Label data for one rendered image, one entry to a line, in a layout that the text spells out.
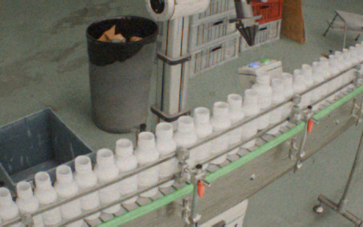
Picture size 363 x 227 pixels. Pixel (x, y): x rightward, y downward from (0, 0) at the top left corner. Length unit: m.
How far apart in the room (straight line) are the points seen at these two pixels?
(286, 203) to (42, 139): 1.55
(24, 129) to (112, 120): 1.56
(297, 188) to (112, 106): 1.21
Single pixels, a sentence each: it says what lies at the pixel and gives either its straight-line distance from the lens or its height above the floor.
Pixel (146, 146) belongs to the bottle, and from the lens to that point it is 1.21.
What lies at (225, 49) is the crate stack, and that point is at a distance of 4.16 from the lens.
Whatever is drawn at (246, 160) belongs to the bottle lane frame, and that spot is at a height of 0.99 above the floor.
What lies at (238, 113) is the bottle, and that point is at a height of 1.13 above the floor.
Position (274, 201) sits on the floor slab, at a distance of 2.88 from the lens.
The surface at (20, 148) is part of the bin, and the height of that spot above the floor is 0.83.
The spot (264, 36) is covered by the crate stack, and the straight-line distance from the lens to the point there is 4.66.
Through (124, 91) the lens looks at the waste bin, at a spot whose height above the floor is 0.31.
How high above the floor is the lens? 1.85
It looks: 32 degrees down
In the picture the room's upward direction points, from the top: 4 degrees clockwise
